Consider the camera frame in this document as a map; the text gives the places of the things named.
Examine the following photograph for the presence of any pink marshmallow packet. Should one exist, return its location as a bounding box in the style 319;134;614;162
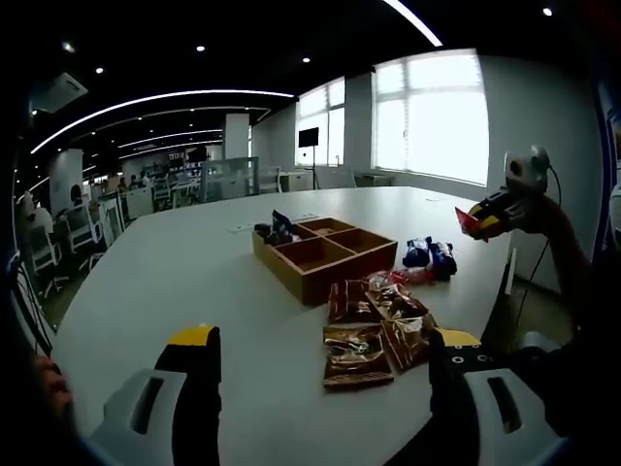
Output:
397;265;438;288
364;269;404;292
454;206;481;239

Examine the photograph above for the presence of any blue cookies packet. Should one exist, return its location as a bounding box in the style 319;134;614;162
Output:
426;241;460;283
401;236;436;269

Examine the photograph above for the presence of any long curved ceiling light strip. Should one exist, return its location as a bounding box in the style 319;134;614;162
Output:
29;86;298;154

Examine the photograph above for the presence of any ceiling air conditioner vent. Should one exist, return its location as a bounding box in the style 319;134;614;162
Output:
29;71;89;114

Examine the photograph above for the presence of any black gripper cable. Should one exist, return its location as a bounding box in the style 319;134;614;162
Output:
511;162;564;336

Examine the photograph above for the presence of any white table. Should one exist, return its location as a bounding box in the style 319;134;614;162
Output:
50;185;518;466

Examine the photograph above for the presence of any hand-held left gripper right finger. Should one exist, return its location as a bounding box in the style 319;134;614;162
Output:
428;327;572;466

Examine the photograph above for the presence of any wooden four-compartment container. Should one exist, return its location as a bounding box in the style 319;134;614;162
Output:
251;216;399;306

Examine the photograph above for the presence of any pale grey rounded object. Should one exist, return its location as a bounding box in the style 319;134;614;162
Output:
516;329;564;353

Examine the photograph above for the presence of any white table socket strip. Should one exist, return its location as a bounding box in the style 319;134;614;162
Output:
227;212;319;233

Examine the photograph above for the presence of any white office chair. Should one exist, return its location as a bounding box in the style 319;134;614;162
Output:
26;222;69;297
62;206;106;273
259;166;285;195

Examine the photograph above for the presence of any straight ceiling light strip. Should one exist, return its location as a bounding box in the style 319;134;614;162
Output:
382;0;443;48

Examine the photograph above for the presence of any narrow window with blinds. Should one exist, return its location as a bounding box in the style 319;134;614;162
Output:
295;77;346;169

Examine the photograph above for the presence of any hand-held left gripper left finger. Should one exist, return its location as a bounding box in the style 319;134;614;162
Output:
91;325;222;466

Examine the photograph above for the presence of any black screen on tripod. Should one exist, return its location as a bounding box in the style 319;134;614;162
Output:
297;127;321;190

